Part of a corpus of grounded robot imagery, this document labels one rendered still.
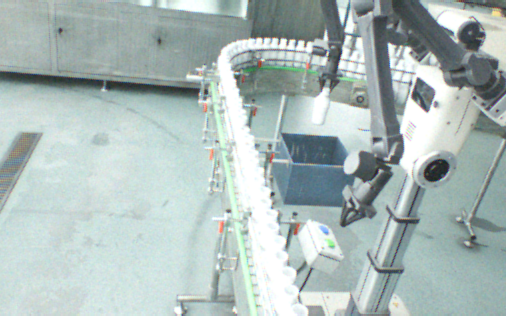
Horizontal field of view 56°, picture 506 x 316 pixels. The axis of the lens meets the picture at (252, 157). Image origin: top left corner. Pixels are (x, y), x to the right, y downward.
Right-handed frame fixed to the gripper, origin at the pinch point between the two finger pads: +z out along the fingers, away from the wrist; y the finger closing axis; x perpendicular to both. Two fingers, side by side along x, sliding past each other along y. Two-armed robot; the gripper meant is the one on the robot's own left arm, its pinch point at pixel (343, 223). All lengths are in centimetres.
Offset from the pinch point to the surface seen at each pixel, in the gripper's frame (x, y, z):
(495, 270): 205, -115, 49
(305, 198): 29, -75, 33
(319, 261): -1.6, 3.7, 11.7
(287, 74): 35, -194, 10
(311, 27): 163, -555, 11
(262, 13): 91, -555, 26
